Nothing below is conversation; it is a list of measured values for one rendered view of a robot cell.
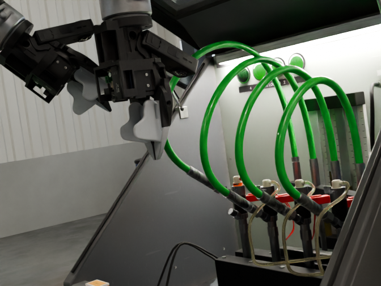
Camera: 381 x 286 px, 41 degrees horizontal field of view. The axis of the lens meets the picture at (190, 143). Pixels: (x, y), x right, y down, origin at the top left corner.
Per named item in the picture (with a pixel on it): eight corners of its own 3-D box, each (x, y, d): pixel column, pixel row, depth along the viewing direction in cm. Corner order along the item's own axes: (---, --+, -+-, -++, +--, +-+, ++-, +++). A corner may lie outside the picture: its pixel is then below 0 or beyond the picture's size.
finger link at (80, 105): (89, 130, 98) (54, 97, 93) (106, 107, 100) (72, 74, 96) (97, 129, 95) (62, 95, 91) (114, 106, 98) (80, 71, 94)
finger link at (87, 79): (110, 118, 89) (64, 92, 89) (127, 93, 91) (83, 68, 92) (110, 109, 86) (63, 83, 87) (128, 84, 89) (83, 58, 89)
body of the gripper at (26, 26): (51, 106, 93) (-6, 64, 90) (78, 72, 96) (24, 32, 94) (60, 93, 86) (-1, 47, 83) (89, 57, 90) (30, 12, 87)
